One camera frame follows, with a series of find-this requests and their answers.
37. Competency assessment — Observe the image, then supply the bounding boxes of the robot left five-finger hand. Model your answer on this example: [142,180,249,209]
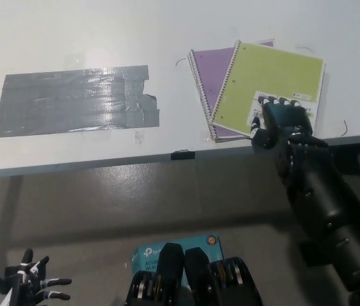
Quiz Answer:
[6,248,73,306]

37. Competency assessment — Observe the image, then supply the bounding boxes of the robot right five-finger hand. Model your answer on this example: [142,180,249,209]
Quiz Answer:
[249,96,329,154]

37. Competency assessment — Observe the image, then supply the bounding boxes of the green spiral notebook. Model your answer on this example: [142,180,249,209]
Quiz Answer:
[210,40,326,140]

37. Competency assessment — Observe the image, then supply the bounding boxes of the robot body black blocks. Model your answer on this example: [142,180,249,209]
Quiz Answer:
[124,242,265,306]

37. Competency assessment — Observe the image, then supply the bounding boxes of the purple spiral notebook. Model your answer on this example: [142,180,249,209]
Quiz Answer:
[187,38,276,143]

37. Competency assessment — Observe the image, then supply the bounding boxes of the teal router box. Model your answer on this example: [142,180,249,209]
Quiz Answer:
[131,233,225,281]

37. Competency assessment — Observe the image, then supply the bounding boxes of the grey duct tape patch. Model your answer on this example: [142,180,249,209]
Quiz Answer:
[0,64,161,140]

